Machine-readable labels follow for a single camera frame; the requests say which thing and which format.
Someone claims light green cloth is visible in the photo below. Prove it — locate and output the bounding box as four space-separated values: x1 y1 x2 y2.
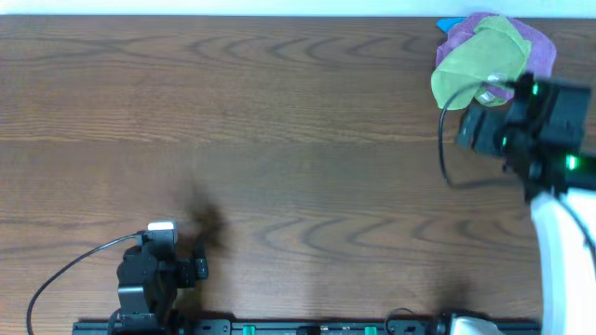
431 16 532 110

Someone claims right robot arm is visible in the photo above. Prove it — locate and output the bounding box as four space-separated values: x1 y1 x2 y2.
455 73 595 334

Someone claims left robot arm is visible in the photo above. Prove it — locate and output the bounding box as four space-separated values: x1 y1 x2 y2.
107 239 209 334

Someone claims purple cloth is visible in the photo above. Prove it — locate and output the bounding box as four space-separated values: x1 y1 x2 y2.
435 12 557 100

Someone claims blue cloth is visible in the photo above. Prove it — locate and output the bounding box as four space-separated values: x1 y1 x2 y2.
436 17 467 34

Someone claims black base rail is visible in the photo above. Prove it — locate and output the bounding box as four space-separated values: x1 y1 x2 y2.
72 317 544 335

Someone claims black left camera cable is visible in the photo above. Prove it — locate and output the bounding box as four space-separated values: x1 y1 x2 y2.
26 234 143 335

